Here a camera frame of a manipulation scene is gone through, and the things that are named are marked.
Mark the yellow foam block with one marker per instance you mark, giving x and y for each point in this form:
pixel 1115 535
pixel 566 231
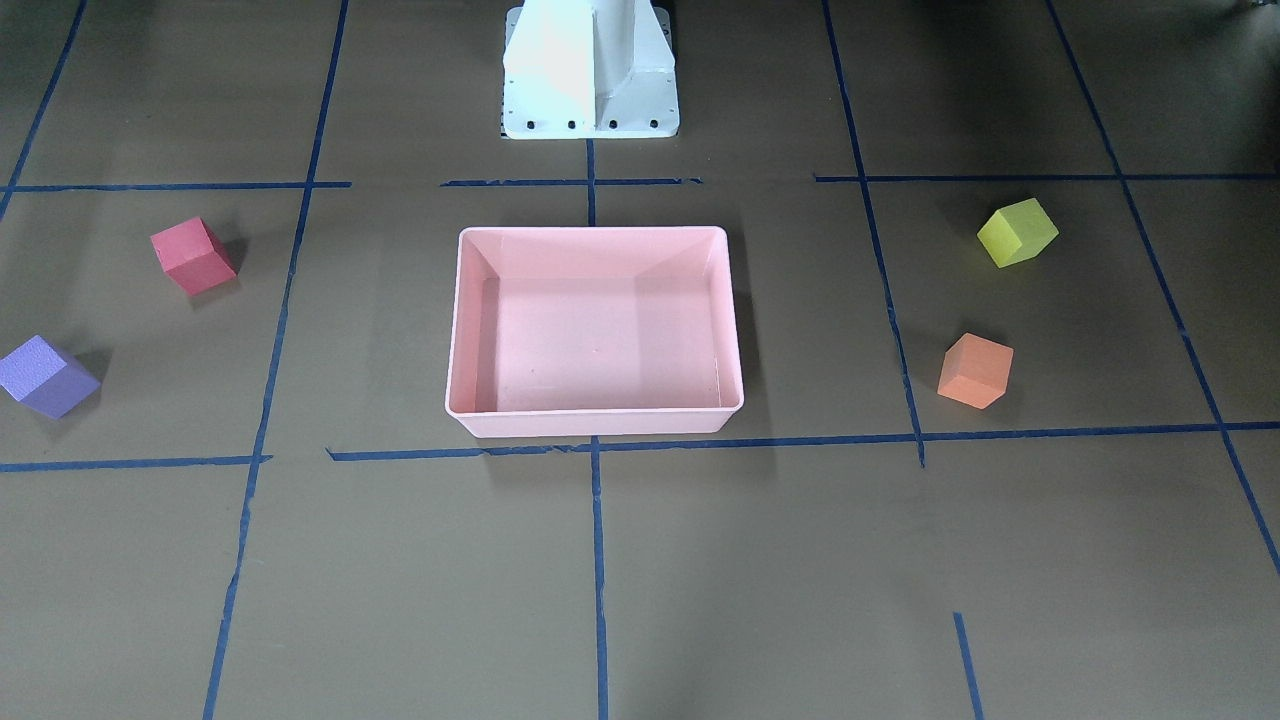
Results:
pixel 1018 232

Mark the pink plastic bin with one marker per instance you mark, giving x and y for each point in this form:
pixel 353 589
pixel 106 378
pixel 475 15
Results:
pixel 593 331

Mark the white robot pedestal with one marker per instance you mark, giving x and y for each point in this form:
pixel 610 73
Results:
pixel 589 69

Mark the purple foam block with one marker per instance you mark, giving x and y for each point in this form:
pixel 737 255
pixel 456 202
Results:
pixel 46 379

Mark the orange foam block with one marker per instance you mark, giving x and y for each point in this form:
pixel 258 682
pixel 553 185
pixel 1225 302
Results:
pixel 975 371

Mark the red foam block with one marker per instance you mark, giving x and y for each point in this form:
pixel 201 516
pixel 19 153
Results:
pixel 193 257

